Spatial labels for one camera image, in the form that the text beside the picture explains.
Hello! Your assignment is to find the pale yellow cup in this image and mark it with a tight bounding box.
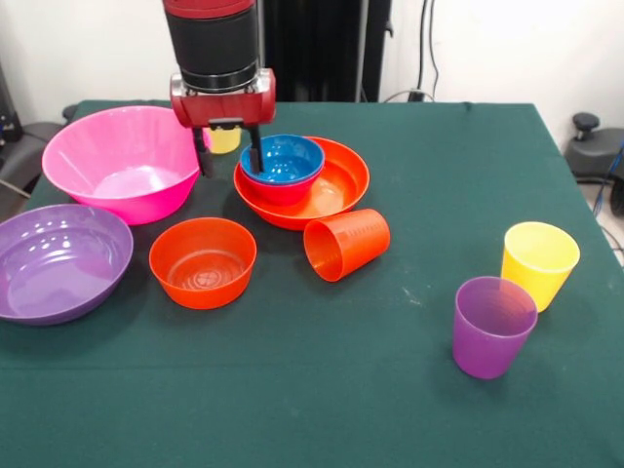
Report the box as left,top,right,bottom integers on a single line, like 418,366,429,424
203,124,243,155

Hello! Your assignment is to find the purple bowl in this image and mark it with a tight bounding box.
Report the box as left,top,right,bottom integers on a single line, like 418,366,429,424
0,203,136,327

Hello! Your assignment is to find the small blue bowl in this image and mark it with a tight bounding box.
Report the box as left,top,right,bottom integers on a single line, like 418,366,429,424
239,135,327,185

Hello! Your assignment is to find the purple cup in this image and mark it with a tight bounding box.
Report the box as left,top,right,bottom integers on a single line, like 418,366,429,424
451,276,539,380

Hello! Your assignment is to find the black hanging cable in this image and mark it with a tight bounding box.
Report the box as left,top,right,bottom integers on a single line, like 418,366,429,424
417,0,443,101

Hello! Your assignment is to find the black pedestal foot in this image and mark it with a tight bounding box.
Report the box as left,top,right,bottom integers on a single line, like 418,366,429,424
0,121,67,206
565,111,624,182

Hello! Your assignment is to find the orange cup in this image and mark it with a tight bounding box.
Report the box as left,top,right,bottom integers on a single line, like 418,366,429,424
302,208,392,283

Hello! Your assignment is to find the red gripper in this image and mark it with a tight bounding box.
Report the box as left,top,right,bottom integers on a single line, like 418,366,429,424
170,72,278,179

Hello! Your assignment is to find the dark green tablecloth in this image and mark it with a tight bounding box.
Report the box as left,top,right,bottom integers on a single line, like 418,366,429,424
0,99,624,468

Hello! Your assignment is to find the tangle of floor cables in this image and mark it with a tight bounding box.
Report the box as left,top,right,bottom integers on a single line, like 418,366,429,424
589,140,624,254

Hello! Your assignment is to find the large pink bowl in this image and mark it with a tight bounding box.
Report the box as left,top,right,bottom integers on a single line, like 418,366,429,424
41,104,214,226

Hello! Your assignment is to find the small orange bowl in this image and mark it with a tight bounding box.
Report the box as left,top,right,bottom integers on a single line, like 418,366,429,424
148,216,258,311

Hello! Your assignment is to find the large orange bowl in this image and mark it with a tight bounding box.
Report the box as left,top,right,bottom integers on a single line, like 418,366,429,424
233,136,371,232

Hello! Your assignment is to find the bright yellow cup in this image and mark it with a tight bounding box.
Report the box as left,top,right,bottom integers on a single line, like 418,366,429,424
500,220,582,314

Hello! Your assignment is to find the small pink-red bowl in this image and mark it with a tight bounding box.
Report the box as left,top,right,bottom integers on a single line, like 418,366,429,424
241,164,326,208

